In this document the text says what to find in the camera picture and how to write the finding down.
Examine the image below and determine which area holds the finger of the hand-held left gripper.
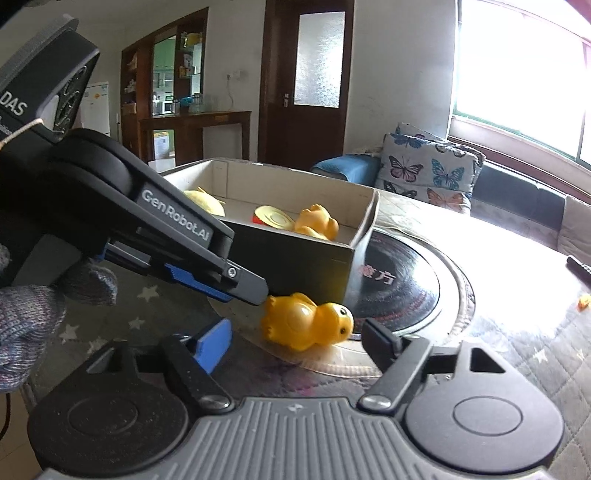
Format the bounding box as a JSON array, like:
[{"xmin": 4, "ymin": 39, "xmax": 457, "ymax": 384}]
[
  {"xmin": 210, "ymin": 258, "xmax": 270, "ymax": 306},
  {"xmin": 102, "ymin": 239, "xmax": 232, "ymax": 304}
]

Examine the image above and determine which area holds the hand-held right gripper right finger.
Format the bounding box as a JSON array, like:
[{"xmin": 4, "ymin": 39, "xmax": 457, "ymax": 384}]
[{"xmin": 358, "ymin": 318, "xmax": 532, "ymax": 411}]

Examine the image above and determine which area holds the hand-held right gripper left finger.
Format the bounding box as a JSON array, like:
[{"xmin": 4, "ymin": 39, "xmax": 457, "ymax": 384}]
[{"xmin": 60, "ymin": 318, "xmax": 234, "ymax": 411}]

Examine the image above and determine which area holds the grey cardboard box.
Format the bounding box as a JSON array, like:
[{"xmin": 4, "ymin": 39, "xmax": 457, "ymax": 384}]
[{"xmin": 158, "ymin": 158, "xmax": 380, "ymax": 304}]

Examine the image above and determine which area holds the yellow rubber duck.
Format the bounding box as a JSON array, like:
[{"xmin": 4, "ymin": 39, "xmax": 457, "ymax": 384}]
[
  {"xmin": 260, "ymin": 292, "xmax": 355, "ymax": 352},
  {"xmin": 294, "ymin": 203, "xmax": 341, "ymax": 241}
]

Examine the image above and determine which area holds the yellow plush chick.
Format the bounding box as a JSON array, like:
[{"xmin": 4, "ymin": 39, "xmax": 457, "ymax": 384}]
[{"xmin": 184, "ymin": 186, "xmax": 227, "ymax": 217}]

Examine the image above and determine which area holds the person's left hand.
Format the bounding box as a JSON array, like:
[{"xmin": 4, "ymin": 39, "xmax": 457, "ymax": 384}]
[{"xmin": 0, "ymin": 244, "xmax": 119, "ymax": 394}]

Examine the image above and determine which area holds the black round turntable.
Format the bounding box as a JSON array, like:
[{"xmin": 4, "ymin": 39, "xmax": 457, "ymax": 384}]
[{"xmin": 207, "ymin": 225, "xmax": 475, "ymax": 376}]

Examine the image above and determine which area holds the white refrigerator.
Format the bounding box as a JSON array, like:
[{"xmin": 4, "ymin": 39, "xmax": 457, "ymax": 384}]
[{"xmin": 78, "ymin": 82, "xmax": 112, "ymax": 138}]

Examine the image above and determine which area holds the wooden display cabinet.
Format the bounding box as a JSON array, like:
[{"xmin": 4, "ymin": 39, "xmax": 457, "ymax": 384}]
[{"xmin": 120, "ymin": 6, "xmax": 209, "ymax": 163}]

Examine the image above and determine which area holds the wooden sideboard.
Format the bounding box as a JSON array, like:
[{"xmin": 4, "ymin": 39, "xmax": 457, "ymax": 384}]
[{"xmin": 137, "ymin": 110, "xmax": 253, "ymax": 169}]

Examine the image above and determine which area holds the quilted star table cover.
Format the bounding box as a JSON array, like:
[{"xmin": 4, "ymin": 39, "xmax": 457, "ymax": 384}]
[{"xmin": 18, "ymin": 187, "xmax": 591, "ymax": 480}]

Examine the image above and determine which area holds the blue seat cushion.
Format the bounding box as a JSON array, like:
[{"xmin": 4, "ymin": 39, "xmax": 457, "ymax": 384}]
[{"xmin": 311, "ymin": 154, "xmax": 385, "ymax": 186}]

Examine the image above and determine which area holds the butterfly print cushion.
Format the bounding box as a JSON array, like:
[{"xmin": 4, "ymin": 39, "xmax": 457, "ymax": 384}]
[
  {"xmin": 379, "ymin": 133, "xmax": 482, "ymax": 214},
  {"xmin": 395, "ymin": 122, "xmax": 486, "ymax": 158}
]

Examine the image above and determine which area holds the dark teal sofa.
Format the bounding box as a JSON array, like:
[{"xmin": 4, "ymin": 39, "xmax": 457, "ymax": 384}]
[{"xmin": 470, "ymin": 163, "xmax": 570, "ymax": 252}]

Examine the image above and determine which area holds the black remote control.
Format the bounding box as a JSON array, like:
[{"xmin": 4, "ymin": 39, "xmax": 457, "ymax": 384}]
[{"xmin": 566, "ymin": 255, "xmax": 591, "ymax": 283}]

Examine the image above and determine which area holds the dark wooden glass door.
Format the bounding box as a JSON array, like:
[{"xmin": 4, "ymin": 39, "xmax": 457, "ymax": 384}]
[{"xmin": 257, "ymin": 0, "xmax": 355, "ymax": 172}]

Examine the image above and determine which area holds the light grey cushion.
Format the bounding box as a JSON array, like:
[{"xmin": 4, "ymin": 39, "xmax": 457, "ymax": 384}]
[{"xmin": 555, "ymin": 195, "xmax": 591, "ymax": 260}]

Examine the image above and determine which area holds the large window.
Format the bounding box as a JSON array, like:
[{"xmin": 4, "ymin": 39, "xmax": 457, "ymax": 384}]
[{"xmin": 449, "ymin": 0, "xmax": 591, "ymax": 163}]

